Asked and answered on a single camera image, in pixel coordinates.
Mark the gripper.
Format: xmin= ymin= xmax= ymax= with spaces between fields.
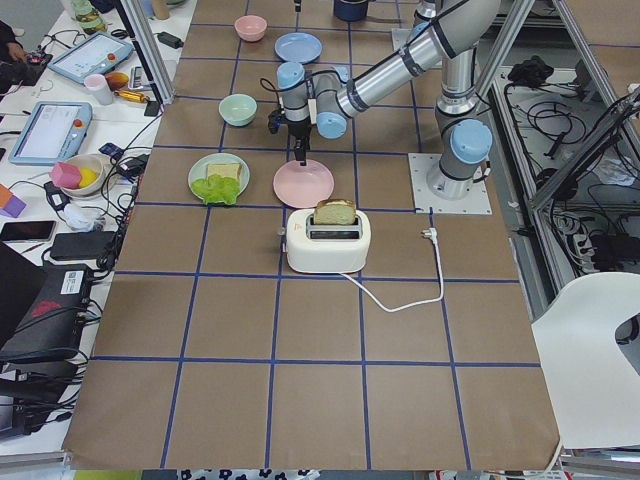
xmin=288 ymin=0 xmax=312 ymax=166

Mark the blue plate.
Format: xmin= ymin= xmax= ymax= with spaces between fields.
xmin=274 ymin=32 xmax=323 ymax=64

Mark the pink plate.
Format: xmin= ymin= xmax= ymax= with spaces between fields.
xmin=273 ymin=159 xmax=334 ymax=209

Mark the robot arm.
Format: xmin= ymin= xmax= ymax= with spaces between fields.
xmin=268 ymin=0 xmax=500 ymax=200

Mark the green bowl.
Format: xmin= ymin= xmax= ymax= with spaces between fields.
xmin=218 ymin=94 xmax=258 ymax=127

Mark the pink bowl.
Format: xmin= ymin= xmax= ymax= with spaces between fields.
xmin=234 ymin=15 xmax=268 ymax=42

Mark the bread slice on plate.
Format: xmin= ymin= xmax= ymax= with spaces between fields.
xmin=206 ymin=163 xmax=242 ymax=185

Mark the toast slice in toaster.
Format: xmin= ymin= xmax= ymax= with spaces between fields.
xmin=313 ymin=199 xmax=356 ymax=225

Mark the green lettuce leaf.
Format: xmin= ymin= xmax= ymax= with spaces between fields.
xmin=191 ymin=178 xmax=240 ymax=205

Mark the green plate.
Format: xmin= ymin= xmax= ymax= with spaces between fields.
xmin=188 ymin=153 xmax=250 ymax=205

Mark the white toaster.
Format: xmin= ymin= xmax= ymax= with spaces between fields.
xmin=285 ymin=209 xmax=371 ymax=274

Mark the mango fruit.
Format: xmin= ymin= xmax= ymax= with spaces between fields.
xmin=104 ymin=71 xmax=129 ymax=91

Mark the pink cup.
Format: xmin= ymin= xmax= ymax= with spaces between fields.
xmin=84 ymin=74 xmax=114 ymax=105

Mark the teach pendant far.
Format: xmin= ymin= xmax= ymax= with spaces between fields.
xmin=48 ymin=32 xmax=134 ymax=84

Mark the teach pendant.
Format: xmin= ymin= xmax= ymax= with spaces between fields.
xmin=8 ymin=102 xmax=93 ymax=166
xmin=48 ymin=32 xmax=134 ymax=84

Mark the white bowl with toys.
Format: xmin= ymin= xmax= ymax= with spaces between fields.
xmin=61 ymin=153 xmax=109 ymax=199

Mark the teach pendant near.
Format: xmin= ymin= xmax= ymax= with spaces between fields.
xmin=8 ymin=102 xmax=93 ymax=166

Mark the black power brick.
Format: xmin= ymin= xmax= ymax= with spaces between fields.
xmin=49 ymin=231 xmax=115 ymax=261

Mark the purple toy block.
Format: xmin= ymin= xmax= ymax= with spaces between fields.
xmin=0 ymin=185 xmax=26 ymax=218

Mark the smartphone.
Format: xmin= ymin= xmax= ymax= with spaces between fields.
xmin=1 ymin=220 xmax=57 ymax=242

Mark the black laptop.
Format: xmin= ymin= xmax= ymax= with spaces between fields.
xmin=0 ymin=242 xmax=96 ymax=361

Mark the white chair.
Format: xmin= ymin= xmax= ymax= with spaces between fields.
xmin=532 ymin=272 xmax=639 ymax=449

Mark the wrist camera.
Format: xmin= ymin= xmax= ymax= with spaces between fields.
xmin=268 ymin=110 xmax=283 ymax=134

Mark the white toaster cable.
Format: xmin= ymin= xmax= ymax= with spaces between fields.
xmin=339 ymin=227 xmax=446 ymax=314

